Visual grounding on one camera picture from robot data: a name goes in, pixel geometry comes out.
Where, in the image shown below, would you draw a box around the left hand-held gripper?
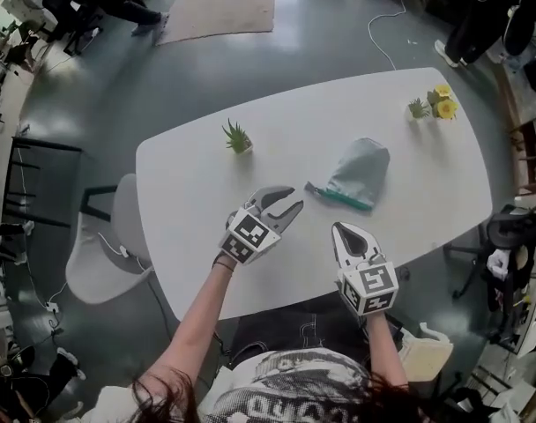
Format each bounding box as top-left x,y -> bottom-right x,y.
218,185 -> 305,266

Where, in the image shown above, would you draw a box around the person's black trousers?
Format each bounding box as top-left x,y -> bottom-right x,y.
227,295 -> 404,369

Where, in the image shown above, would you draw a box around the person's patterned shirt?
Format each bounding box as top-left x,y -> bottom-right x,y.
80,348 -> 383,423

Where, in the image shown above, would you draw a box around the spiky green potted plant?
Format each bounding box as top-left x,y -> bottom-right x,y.
221,118 -> 255,155

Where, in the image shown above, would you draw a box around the white crumpled cloth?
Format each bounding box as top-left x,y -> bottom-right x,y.
486,248 -> 511,281

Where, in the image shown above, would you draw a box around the white charger cable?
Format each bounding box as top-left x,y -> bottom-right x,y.
98,231 -> 140,260

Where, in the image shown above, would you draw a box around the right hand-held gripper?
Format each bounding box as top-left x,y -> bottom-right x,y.
331,221 -> 400,317

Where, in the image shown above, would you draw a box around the beige floor rug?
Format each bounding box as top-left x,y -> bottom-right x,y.
155,0 -> 277,47

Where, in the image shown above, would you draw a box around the person's right forearm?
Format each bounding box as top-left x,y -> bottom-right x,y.
364,310 -> 410,390

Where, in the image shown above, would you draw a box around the black office chair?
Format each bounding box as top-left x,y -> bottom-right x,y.
442,203 -> 536,301
41,0 -> 104,56

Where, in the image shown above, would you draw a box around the grey shell chair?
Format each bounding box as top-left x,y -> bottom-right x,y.
64,173 -> 157,306

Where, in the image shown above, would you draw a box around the yellow flower pot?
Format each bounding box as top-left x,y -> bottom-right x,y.
426,84 -> 459,122

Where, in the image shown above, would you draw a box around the small green potted plant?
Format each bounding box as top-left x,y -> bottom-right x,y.
407,97 -> 431,122

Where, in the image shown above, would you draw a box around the white floor cable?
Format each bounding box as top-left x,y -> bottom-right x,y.
367,0 -> 411,71

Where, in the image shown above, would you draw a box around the person's left forearm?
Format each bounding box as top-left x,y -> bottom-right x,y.
139,253 -> 238,396

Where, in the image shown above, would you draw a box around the grey fabric pouch teal trim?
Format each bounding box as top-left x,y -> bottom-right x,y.
303,137 -> 391,212

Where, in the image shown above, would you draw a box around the black metal frame table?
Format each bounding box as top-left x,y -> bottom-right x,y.
2,135 -> 83,229

